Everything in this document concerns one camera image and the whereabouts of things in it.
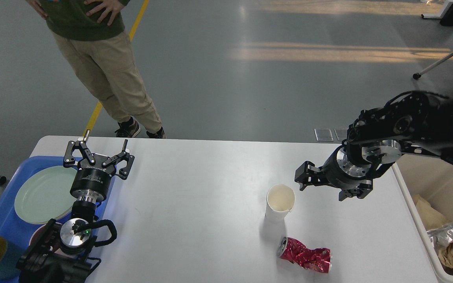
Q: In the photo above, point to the mint green plate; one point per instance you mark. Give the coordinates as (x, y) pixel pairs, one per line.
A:
(47, 192)

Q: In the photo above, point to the brown paper bag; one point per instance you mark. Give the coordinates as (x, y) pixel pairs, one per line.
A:
(431, 218)

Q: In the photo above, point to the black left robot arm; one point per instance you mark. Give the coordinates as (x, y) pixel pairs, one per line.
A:
(78, 236)

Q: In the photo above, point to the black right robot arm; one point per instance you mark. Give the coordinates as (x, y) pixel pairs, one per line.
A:
(413, 122)

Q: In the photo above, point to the crushed red can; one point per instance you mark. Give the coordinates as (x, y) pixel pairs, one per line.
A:
(294, 251)

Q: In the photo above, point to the aluminium foil tray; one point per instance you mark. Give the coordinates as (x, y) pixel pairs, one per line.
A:
(441, 237)

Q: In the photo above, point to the pink mug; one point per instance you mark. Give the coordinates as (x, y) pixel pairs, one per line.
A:
(35, 236)

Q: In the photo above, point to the beige plastic bin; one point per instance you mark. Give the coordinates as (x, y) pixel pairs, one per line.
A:
(432, 179)

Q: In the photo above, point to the person in green sweater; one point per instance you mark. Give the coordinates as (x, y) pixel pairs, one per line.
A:
(91, 36)

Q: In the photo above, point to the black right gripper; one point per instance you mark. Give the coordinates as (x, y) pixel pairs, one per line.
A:
(339, 172)

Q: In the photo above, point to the white paper cup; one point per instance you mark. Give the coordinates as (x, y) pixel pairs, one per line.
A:
(280, 200)

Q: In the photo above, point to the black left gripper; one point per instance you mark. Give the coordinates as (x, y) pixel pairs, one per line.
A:
(92, 181)

